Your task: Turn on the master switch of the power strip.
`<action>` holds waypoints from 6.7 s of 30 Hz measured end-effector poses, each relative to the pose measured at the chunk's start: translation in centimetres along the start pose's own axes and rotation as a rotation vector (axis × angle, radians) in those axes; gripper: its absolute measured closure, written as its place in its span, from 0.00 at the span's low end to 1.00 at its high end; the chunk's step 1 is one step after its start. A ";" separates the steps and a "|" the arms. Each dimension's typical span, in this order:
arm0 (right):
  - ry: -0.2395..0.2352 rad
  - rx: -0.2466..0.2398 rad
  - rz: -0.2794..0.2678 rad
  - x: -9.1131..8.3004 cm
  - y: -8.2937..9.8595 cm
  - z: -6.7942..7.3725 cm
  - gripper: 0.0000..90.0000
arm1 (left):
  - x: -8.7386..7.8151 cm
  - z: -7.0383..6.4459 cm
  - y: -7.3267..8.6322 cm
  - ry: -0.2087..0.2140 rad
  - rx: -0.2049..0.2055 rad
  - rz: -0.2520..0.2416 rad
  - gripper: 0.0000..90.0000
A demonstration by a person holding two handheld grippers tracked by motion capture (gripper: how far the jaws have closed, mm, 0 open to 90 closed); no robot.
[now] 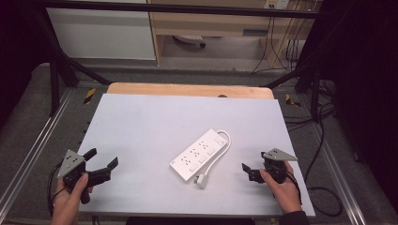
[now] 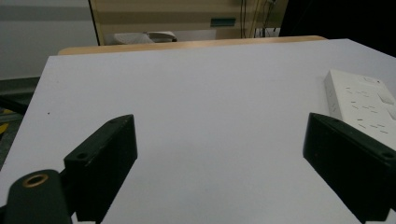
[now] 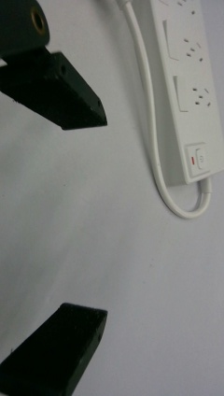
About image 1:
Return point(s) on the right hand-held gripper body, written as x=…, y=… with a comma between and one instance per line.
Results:
x=275, y=164

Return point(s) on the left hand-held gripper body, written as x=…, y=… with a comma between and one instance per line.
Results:
x=70, y=163

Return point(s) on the white plug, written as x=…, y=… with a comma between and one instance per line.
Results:
x=201, y=181

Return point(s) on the white power strip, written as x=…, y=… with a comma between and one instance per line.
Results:
x=197, y=154

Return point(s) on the person's right hand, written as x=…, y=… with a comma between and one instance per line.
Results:
x=283, y=192

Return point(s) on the person's left hand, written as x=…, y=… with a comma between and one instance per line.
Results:
x=67, y=200

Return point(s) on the person's right dark sleeve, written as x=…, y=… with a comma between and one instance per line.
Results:
x=294, y=218

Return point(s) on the yellow black tape marker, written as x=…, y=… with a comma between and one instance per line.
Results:
x=89, y=96
x=291, y=100

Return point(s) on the person's dark clothing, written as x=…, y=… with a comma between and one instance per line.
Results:
x=187, y=221

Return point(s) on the wooden table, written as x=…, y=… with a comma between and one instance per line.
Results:
x=175, y=89

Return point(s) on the white cabinet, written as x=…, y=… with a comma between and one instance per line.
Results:
x=100, y=34

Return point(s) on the dark curtain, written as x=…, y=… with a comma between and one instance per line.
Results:
x=366, y=78
x=18, y=47

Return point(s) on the grey power strip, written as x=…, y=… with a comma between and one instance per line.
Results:
x=189, y=38

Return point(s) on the aluminium floor rail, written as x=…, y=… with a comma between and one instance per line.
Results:
x=31, y=146
x=339, y=181

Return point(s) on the white wall socket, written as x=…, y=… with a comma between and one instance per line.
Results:
x=277, y=3

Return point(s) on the black metal frame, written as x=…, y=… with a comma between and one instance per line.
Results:
x=187, y=9

